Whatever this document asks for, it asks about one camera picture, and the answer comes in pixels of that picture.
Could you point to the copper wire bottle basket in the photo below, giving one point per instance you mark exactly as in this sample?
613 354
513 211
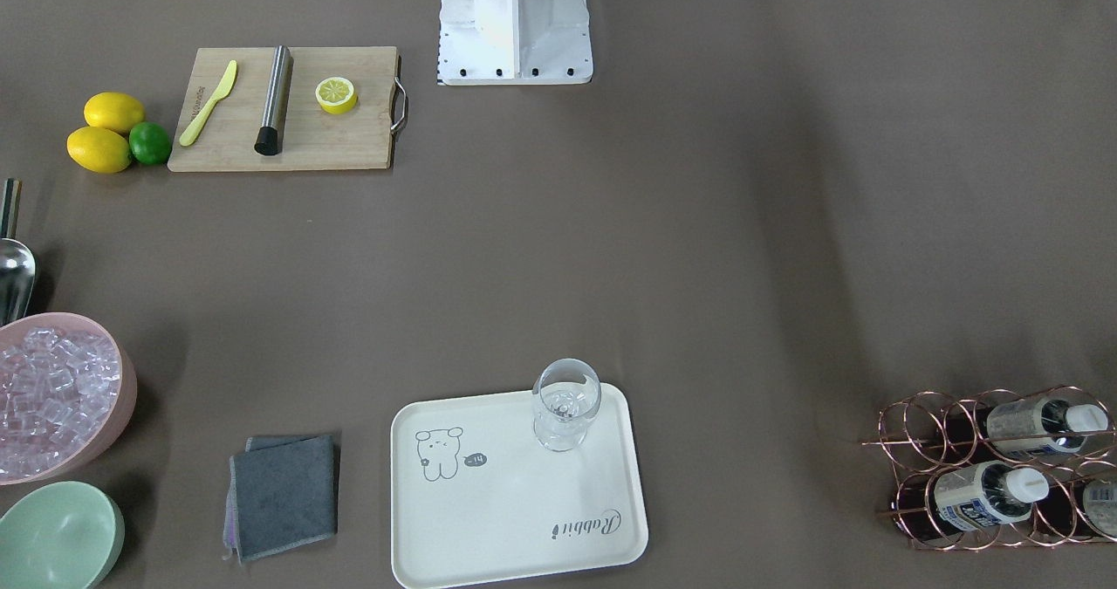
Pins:
928 433

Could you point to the tea bottle moved to tray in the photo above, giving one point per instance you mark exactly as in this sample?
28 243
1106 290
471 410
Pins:
1096 500

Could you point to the tea bottle far corner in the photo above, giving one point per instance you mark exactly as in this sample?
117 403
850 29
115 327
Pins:
1042 427

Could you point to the clear wine glass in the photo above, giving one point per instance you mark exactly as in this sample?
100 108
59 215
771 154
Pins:
567 397

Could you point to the cream rabbit tray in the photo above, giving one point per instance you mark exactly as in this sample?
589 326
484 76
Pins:
475 498

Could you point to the half lemon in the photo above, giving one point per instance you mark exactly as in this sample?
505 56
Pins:
336 95

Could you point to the bamboo cutting board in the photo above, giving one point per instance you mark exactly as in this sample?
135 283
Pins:
313 140

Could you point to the steel muddler black tip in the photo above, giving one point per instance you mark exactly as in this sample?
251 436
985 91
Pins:
270 135

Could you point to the grey folded cloth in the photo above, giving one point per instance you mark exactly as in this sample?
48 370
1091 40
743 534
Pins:
283 493

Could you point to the yellow plastic knife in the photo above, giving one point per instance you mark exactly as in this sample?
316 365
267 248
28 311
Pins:
222 91

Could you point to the green lime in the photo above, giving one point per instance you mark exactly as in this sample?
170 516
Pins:
149 143

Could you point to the whole yellow lemon upper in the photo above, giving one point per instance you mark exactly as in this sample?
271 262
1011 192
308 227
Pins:
117 111

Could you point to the whole yellow lemon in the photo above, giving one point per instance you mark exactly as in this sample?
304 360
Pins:
99 150
117 111

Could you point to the whole yellow lemon lower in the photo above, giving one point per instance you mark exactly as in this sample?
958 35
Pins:
99 150

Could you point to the metal ice scoop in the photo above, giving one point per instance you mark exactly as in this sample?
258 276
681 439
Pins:
18 265

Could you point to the green bowl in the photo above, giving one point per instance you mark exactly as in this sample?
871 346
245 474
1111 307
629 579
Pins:
64 535

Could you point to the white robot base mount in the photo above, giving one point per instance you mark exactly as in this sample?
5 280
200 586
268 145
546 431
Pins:
514 43

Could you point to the tea bottle by handle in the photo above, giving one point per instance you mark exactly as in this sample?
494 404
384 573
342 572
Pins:
979 497

